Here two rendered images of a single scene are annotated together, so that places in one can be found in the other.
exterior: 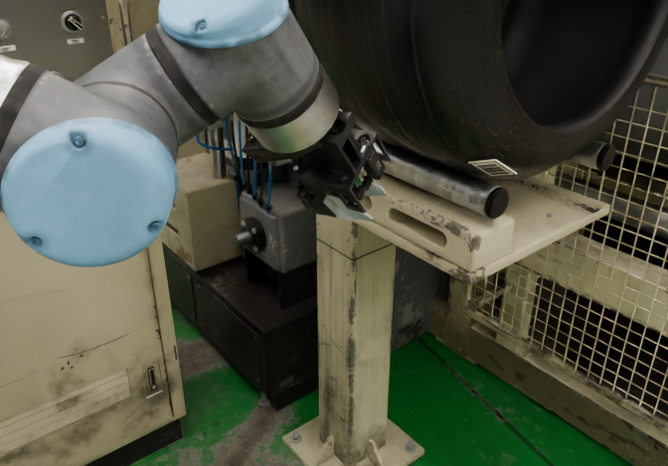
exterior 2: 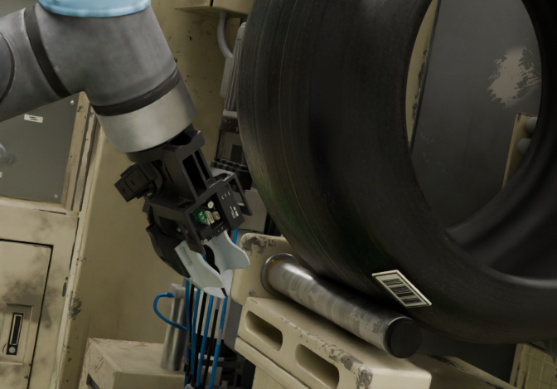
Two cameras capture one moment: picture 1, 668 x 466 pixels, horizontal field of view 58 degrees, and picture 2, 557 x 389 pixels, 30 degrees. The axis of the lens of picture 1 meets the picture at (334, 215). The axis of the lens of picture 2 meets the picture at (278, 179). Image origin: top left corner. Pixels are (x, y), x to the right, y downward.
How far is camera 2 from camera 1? 0.53 m
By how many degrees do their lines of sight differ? 27
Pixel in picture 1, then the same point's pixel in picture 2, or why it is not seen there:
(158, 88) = (16, 41)
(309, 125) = (149, 123)
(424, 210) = (329, 343)
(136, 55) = (12, 17)
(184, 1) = not seen: outside the picture
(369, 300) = not seen: outside the picture
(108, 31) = (73, 118)
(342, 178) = (186, 206)
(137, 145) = not seen: outside the picture
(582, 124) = (541, 281)
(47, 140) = not seen: outside the picture
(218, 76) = (67, 41)
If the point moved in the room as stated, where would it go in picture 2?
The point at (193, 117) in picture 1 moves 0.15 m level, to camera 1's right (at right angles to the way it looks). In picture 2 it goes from (38, 75) to (193, 104)
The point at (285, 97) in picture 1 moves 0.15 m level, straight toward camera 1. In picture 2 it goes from (127, 84) to (64, 70)
